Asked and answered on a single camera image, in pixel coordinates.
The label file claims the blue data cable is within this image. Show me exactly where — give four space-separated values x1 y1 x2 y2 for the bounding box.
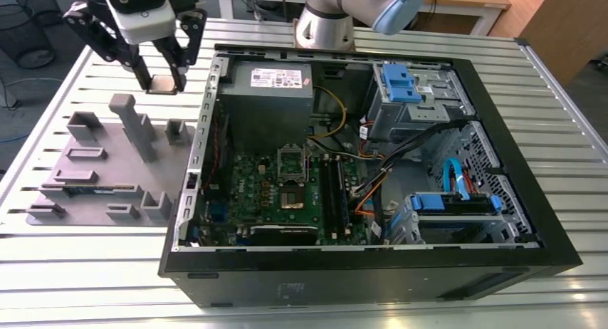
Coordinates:
441 157 471 202

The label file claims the wooden desk white frame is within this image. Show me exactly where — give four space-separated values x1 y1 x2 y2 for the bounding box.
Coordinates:
417 0 513 38

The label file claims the black cable bundle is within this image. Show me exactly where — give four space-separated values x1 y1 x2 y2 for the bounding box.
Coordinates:
350 118 481 202

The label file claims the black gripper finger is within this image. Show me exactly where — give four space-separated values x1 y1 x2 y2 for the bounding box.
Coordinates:
61 1 154 93
154 8 209 94

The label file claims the wooden cabinet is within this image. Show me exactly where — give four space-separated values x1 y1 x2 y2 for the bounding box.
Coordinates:
487 0 608 88

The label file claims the silver square CPU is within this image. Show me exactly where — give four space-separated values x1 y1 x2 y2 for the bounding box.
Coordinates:
145 74 183 95

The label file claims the grey parts rack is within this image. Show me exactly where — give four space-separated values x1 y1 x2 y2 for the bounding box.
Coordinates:
23 93 195 227

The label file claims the yellow wire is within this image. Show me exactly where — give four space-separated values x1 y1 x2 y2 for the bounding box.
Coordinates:
305 85 347 141

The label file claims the hard disk in blue carrier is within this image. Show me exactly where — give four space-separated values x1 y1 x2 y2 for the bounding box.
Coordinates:
407 192 503 216

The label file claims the black mesh waste bin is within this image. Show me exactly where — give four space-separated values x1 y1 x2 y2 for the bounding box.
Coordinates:
0 8 65 71

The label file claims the grey power supply unit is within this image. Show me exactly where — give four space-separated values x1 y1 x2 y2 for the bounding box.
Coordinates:
218 60 317 157

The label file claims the black PC case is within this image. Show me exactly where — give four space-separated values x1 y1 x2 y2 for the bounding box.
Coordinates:
157 43 582 308

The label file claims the orange wire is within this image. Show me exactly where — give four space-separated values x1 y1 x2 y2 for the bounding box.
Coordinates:
353 181 386 216

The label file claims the blue RAM stick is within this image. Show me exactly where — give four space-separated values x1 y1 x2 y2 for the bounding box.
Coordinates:
59 186 118 197

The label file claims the wire locking lever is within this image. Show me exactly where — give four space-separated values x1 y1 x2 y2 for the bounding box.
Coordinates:
305 143 315 187

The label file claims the metal socket cover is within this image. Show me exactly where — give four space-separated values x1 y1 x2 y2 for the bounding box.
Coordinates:
275 143 309 187

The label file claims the grey drive cage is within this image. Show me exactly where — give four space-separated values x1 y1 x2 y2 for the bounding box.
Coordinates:
367 61 475 143

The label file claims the low-profile graphics card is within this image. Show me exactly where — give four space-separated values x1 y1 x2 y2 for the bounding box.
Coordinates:
249 224 318 247

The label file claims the green motherboard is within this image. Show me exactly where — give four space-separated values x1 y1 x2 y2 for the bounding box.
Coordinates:
202 149 374 247

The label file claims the blue plastic drive latch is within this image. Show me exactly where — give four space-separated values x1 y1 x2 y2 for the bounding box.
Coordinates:
378 63 423 104

